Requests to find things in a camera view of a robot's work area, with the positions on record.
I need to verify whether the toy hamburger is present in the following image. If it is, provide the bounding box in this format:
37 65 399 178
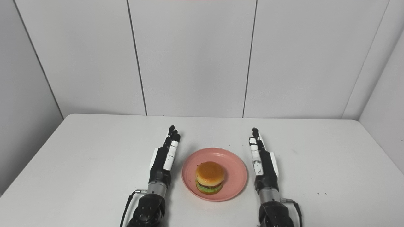
195 161 225 195

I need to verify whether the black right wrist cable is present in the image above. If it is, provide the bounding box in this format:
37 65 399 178
280 197 304 227

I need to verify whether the pink round plate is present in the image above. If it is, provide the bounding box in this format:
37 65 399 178
181 148 248 202

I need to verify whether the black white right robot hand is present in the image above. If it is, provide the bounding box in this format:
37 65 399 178
248 127 280 194

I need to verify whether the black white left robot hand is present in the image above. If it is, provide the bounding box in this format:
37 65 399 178
148 125 181 187

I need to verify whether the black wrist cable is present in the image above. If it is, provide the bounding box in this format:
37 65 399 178
119 189 148 227
280 197 304 227

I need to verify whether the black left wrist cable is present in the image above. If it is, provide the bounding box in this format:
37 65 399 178
119 189 148 227

